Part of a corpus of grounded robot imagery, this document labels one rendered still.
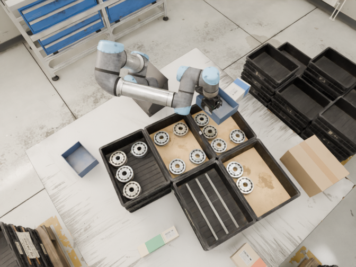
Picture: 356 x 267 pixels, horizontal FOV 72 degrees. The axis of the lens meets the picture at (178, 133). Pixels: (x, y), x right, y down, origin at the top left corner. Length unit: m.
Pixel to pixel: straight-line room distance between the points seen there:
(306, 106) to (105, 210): 1.93
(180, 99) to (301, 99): 1.64
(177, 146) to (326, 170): 0.91
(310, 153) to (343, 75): 1.22
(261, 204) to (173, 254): 0.59
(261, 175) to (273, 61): 1.36
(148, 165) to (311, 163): 1.00
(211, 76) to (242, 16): 2.83
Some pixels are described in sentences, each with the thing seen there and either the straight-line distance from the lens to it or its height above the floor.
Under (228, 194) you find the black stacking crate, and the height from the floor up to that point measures 0.83.
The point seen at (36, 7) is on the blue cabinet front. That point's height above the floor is 0.84.
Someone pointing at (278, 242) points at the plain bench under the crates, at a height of 0.70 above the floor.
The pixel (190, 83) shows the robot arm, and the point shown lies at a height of 1.41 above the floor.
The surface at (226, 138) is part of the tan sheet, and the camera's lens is 1.65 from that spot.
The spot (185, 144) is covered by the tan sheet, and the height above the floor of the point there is 0.83.
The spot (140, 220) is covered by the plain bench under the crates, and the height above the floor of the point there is 0.70.
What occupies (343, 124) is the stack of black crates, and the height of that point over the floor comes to 0.49.
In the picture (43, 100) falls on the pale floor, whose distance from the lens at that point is 3.21.
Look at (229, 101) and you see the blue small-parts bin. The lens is 1.48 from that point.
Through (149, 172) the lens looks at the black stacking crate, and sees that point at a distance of 1.55.
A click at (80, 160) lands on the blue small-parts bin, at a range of 1.84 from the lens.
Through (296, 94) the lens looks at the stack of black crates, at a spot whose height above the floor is 0.38.
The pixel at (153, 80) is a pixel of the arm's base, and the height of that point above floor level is 0.97.
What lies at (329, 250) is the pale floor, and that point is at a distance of 2.60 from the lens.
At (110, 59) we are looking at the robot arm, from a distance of 1.20.
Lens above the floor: 2.29
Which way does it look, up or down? 63 degrees down
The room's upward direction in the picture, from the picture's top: 2 degrees counter-clockwise
